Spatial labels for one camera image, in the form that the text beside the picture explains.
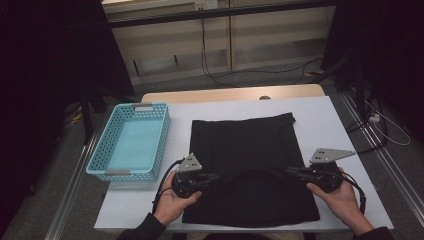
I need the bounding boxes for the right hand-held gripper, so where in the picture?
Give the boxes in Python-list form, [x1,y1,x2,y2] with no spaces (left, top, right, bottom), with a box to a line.
[285,147,357,194]

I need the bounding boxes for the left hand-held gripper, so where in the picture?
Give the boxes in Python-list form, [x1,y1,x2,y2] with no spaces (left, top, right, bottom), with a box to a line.
[170,152,221,200]

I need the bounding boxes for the light blue plastic basket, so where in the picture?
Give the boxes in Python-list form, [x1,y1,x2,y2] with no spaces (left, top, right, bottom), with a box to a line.
[85,102,172,184]

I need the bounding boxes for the black garment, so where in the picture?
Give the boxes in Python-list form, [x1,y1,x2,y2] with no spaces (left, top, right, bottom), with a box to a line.
[182,112,321,229]

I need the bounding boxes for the person's left hand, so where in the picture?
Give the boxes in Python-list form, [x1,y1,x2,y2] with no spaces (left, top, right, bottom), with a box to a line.
[153,172,203,227]

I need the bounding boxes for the person's right hand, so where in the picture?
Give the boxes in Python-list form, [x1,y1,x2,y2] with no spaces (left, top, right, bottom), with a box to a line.
[306,168,374,236]

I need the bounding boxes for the wooden table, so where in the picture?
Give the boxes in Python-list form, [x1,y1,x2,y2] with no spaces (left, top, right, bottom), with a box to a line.
[141,83,326,104]

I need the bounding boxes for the black stand leg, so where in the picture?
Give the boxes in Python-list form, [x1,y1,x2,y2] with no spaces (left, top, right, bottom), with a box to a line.
[79,89,111,146]

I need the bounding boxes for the black curtain with stand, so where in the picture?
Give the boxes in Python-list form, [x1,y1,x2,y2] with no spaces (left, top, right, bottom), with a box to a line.
[313,0,424,141]

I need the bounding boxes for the beige shelf cabinet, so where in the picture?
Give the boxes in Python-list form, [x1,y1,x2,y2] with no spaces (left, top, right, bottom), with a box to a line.
[101,0,336,86]

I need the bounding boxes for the black horizontal bar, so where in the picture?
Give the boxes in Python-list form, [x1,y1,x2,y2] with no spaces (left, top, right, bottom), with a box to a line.
[108,0,338,29]

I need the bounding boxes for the large black curtain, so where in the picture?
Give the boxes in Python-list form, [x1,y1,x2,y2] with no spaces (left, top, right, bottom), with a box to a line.
[0,0,136,231]

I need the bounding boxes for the left hand-held gripper black cable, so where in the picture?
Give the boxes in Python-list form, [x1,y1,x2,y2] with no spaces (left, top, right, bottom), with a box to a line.
[152,159,184,214]

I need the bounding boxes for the hand-held gripper black cable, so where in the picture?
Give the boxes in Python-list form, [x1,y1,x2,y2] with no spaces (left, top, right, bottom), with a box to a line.
[339,171,367,215]
[152,159,184,214]

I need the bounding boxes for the right hand-held gripper black cable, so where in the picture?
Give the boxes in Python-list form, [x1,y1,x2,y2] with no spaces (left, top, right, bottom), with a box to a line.
[339,171,367,215]

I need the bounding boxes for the metal floor rail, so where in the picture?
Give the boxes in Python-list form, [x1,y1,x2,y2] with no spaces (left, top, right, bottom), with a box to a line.
[44,131,101,240]
[339,91,424,228]

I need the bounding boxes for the black floor cables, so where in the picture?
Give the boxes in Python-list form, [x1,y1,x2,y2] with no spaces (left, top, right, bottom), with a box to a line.
[344,89,390,154]

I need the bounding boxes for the thin white cable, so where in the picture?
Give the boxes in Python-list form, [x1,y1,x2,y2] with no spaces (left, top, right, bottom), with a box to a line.
[364,99,412,147]

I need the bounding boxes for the long black hanging cable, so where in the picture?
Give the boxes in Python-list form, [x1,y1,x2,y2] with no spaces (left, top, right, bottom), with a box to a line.
[199,18,324,88]

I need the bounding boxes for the white wall socket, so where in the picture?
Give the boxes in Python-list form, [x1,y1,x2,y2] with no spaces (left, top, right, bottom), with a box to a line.
[194,0,219,11]

